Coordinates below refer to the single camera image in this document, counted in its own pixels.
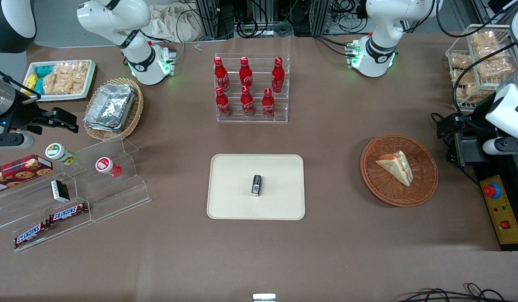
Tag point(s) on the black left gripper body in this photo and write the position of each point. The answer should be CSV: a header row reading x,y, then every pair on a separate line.
x,y
475,118

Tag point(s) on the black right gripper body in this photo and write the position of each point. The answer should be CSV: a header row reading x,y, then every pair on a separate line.
x,y
23,113

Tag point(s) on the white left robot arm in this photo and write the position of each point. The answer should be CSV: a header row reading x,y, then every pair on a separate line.
x,y
378,50

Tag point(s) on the white rectangular snack tray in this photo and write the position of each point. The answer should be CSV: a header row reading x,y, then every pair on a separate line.
x,y
58,97

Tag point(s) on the wrapped triangle sandwich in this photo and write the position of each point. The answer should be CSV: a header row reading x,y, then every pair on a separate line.
x,y
397,167

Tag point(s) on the oval wicker basket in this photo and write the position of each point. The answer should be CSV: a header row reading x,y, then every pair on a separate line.
x,y
135,109

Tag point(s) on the round brown wicker basket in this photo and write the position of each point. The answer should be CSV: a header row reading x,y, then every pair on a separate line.
x,y
389,188

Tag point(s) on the beige plastic tray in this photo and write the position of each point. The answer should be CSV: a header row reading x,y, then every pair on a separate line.
x,y
229,188

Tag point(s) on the green sunflower lid cup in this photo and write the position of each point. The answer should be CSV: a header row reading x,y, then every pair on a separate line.
x,y
58,152

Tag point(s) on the grey metal box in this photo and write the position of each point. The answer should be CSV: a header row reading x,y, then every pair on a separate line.
x,y
470,151

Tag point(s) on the rice cracker snack bag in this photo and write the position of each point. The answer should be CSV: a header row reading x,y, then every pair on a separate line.
x,y
461,61
485,39
55,79
78,75
466,90
493,63

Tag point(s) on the teal snack packet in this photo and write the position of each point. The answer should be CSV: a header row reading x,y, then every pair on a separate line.
x,y
44,70
39,86

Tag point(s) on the yellow snack packet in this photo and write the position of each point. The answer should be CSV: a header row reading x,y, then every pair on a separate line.
x,y
30,81

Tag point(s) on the aluminium foil container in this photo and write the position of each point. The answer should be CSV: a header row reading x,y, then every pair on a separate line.
x,y
110,107

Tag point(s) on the red tartan cookie box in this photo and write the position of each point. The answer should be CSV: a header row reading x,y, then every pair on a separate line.
x,y
20,171

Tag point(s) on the red strawberry lid cup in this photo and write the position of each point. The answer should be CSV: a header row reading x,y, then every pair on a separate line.
x,y
104,165

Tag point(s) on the small black white box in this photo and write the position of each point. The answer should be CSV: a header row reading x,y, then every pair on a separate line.
x,y
59,191
256,186

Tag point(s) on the Snickers chocolate bar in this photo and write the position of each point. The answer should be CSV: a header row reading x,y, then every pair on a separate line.
x,y
68,212
30,234

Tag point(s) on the clear acrylic tiered shelf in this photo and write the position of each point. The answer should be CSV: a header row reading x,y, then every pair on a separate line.
x,y
112,197

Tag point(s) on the black yellow emergency stop box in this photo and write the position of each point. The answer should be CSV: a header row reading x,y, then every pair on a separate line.
x,y
504,218

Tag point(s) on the beige cloth bag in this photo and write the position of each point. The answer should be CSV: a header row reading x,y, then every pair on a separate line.
x,y
175,23

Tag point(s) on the red cola bottle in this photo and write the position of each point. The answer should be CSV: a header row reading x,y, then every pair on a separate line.
x,y
245,76
278,77
222,105
221,77
268,105
247,103

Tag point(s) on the clear acrylic bottle rack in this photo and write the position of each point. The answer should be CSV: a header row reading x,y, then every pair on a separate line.
x,y
259,118

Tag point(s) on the small white black device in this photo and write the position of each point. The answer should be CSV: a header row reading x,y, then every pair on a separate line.
x,y
264,298

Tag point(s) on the aluminium frame post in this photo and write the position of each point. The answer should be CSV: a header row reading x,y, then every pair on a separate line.
x,y
319,16
208,19

